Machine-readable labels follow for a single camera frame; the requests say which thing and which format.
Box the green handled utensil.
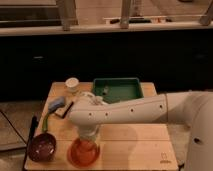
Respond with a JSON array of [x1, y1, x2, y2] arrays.
[[42, 113, 50, 133]]

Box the red apple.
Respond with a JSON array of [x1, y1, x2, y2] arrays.
[[80, 140, 96, 153]]

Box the white cup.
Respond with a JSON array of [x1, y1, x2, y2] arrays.
[[65, 77, 79, 93]]

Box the small grey object in tray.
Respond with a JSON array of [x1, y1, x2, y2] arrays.
[[102, 86, 109, 95]]

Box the red orange bowl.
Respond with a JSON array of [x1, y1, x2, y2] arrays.
[[67, 138, 100, 168]]

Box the black stick tool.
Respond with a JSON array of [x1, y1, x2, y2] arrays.
[[55, 101, 74, 118]]

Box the dark maroon bowl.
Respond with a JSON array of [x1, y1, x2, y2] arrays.
[[27, 133, 56, 162]]

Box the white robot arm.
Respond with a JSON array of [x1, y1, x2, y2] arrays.
[[69, 91, 213, 171]]

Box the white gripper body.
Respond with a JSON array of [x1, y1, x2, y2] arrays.
[[77, 125, 100, 144]]

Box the green plastic tray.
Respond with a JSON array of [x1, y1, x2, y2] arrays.
[[92, 78, 143, 103]]

